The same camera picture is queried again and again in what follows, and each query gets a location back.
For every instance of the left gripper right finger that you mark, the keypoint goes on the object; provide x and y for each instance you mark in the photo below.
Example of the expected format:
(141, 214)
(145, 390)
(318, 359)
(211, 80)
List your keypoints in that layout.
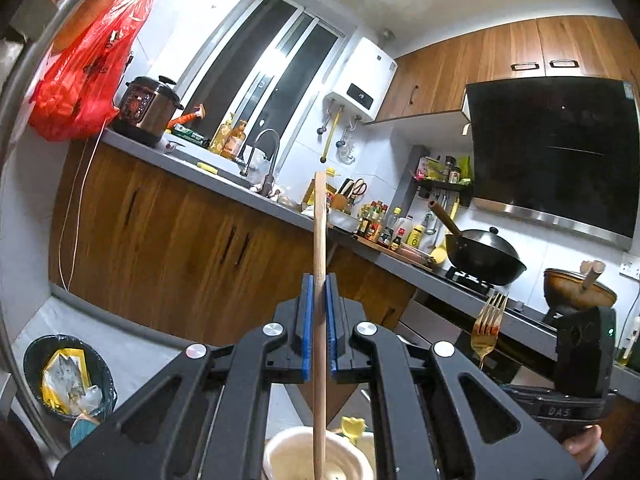
(435, 414)

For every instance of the red plastic bag hanging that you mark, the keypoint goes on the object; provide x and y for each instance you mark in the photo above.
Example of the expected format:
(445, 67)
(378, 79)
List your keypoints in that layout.
(75, 98)

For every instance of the orange bottle near sink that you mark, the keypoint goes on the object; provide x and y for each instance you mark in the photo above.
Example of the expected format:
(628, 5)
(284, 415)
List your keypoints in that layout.
(232, 140)

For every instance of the white floral ceramic utensil holder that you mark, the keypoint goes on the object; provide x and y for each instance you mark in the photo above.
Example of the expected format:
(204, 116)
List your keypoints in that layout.
(290, 455)

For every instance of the person's right hand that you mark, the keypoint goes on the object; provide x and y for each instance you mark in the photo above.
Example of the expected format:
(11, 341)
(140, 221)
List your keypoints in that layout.
(583, 447)

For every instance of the knife block with scissors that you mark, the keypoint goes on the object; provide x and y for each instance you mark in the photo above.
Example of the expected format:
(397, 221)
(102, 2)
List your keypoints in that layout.
(345, 198)

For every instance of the wooden chopstick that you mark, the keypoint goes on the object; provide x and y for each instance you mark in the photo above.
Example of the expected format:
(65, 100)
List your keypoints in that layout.
(319, 352)

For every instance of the brown wok wooden handle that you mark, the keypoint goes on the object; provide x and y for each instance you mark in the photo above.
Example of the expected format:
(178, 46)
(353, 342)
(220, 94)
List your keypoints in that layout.
(568, 292)

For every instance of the stainless built-in oven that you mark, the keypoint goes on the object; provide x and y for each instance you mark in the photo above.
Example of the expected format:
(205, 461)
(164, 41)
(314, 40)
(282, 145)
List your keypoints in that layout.
(427, 320)

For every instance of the gold metal fork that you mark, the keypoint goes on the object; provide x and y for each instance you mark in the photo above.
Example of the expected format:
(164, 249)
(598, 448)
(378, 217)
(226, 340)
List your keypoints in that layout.
(486, 328)

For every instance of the electric pressure cooker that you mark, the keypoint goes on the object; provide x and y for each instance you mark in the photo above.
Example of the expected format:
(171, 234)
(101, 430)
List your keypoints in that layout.
(146, 108)

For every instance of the black trash bin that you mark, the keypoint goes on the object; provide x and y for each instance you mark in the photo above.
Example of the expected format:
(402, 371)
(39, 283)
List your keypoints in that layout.
(69, 378)

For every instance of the window with dark panes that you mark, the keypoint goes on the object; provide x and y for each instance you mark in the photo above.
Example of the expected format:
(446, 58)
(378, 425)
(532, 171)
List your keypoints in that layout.
(261, 77)

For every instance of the white water heater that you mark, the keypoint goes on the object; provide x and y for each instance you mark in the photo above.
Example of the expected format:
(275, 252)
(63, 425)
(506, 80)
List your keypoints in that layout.
(364, 81)

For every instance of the wooden upper cabinets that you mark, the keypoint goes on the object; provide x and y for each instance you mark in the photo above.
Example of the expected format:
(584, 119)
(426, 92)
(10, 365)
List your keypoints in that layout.
(432, 80)

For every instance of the yellow plastic spoon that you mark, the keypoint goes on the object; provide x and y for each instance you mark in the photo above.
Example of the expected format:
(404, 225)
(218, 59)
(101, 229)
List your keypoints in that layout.
(353, 428)

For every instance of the black wok with lid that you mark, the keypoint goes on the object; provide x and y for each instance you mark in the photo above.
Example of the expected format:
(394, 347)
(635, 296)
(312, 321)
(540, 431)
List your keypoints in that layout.
(480, 253)

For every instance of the wooden cabinets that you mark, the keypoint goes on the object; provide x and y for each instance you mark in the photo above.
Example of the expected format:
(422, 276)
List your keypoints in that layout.
(166, 253)
(432, 80)

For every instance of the wooden lower cabinets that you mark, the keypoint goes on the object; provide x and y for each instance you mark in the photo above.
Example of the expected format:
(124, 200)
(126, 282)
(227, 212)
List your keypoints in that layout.
(166, 253)

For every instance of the black range hood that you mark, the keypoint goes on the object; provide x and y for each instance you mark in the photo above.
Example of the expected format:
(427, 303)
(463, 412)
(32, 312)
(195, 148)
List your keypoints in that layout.
(562, 151)

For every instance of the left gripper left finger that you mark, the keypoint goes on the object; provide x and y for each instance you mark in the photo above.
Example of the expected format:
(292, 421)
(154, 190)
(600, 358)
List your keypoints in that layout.
(204, 415)

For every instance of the metal shelf rack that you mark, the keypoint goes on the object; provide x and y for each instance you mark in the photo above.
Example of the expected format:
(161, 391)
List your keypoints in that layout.
(12, 95)

